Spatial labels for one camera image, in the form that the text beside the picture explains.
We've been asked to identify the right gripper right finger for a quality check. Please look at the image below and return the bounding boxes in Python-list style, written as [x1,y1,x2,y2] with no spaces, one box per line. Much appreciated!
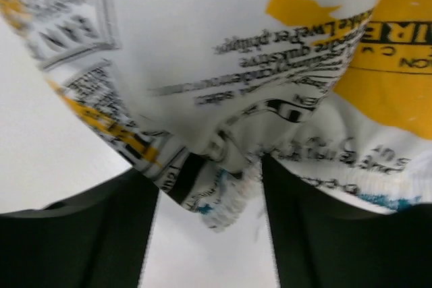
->
[262,155,431,287]

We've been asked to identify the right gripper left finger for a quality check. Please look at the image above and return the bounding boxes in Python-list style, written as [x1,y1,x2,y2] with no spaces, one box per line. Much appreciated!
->
[1,169,158,288]

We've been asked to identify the patterned white teal yellow shorts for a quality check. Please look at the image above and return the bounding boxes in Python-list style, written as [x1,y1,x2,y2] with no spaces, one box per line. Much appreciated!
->
[1,0,431,231]

